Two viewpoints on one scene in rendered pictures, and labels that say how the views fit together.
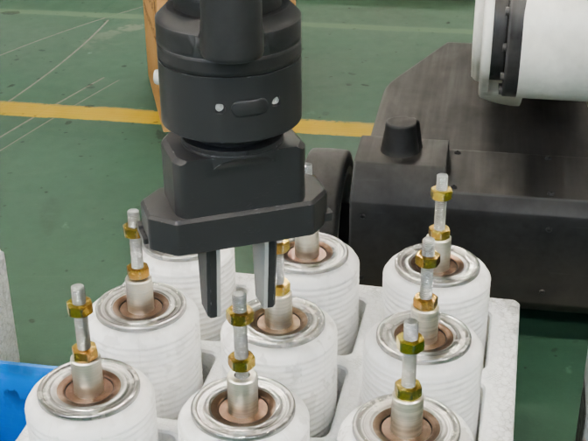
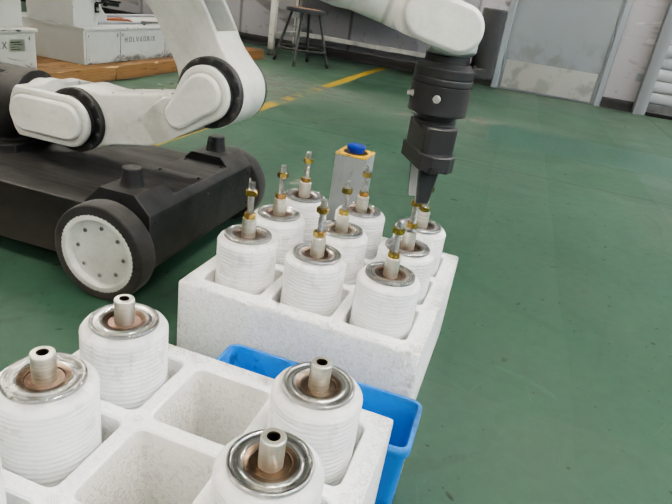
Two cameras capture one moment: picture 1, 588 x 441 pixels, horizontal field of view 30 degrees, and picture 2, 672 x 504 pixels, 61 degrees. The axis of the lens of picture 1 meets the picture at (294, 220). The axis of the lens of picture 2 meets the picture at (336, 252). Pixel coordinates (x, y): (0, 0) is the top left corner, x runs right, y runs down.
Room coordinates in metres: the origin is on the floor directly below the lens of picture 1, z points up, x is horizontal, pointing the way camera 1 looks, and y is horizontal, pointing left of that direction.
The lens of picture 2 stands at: (0.70, 0.93, 0.62)
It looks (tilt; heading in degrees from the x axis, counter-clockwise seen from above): 24 degrees down; 274
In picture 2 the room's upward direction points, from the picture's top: 9 degrees clockwise
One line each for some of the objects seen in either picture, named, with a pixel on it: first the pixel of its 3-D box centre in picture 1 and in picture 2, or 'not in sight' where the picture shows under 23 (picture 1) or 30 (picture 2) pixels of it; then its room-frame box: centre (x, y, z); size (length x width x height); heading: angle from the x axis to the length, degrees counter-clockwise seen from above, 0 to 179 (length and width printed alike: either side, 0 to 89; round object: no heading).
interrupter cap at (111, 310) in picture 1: (141, 307); (316, 254); (0.78, 0.13, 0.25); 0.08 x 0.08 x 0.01
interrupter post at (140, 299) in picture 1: (139, 293); (317, 246); (0.78, 0.13, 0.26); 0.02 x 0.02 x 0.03
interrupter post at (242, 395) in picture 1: (242, 393); (408, 240); (0.64, 0.04, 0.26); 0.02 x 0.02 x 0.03
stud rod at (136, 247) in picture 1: (136, 252); (321, 222); (0.78, 0.13, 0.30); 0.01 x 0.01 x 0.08
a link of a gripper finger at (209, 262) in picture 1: (204, 272); (426, 185); (0.64, 0.06, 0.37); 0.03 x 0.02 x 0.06; 18
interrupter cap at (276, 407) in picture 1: (243, 408); (407, 247); (0.64, 0.04, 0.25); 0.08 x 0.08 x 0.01
